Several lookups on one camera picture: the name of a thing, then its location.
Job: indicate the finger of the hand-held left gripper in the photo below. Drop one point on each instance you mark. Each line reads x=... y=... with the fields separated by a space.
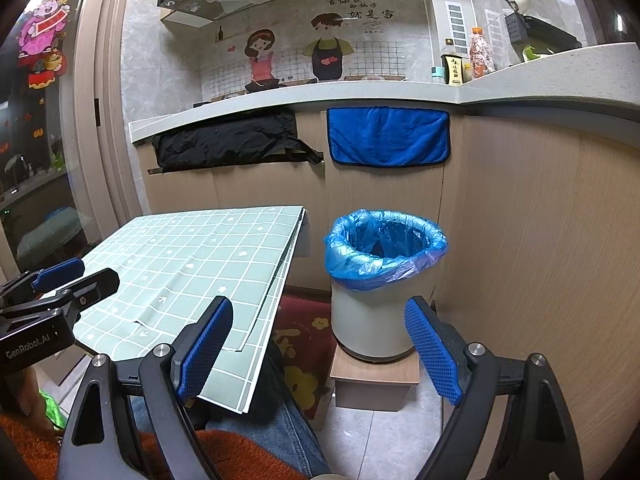
x=57 y=270
x=95 y=282

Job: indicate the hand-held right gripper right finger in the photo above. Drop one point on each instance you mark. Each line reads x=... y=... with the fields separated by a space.
x=430 y=350

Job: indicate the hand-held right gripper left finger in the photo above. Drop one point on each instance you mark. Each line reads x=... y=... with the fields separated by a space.
x=205 y=350

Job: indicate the white trash bin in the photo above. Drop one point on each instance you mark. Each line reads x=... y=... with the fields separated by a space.
x=370 y=320

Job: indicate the small wooden stool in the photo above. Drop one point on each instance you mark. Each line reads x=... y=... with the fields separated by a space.
x=375 y=380

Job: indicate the green plastic bag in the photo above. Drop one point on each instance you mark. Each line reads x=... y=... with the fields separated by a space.
x=52 y=407

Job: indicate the green checked tablecloth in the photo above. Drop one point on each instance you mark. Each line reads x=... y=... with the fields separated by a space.
x=200 y=260

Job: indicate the red flowered rug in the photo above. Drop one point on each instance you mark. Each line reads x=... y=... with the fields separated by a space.
x=300 y=340

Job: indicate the person's jeans leg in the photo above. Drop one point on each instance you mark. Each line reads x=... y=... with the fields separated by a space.
x=280 y=425

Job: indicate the person's red fuzzy sweater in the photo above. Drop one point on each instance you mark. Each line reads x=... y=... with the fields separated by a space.
x=240 y=455

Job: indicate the black hanging bag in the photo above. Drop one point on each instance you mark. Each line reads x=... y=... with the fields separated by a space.
x=225 y=140

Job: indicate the blue towel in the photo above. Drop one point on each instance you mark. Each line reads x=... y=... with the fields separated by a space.
x=390 y=135

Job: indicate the festive window sticker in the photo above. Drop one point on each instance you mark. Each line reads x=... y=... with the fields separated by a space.
x=42 y=25

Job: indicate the grey kitchen countertop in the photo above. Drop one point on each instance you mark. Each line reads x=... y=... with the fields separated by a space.
x=325 y=95

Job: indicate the teal cup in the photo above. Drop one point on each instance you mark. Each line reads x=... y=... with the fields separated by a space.
x=437 y=74

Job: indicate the dark sauce bottle yellow label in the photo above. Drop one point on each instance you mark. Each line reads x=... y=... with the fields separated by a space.
x=452 y=67

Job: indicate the orange capped plastic bottle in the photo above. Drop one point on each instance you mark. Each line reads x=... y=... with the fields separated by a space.
x=481 y=52

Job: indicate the pale green crumpled bag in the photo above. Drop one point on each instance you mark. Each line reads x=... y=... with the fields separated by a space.
x=532 y=52

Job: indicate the black dish rack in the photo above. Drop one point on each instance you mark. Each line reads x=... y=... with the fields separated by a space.
x=545 y=35

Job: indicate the beige door frame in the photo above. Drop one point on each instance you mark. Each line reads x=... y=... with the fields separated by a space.
x=95 y=160

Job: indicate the cartoon couple wall sticker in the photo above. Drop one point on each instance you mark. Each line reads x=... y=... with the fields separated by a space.
x=290 y=45

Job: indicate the white vented wall column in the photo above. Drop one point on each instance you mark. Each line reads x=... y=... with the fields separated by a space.
x=452 y=25

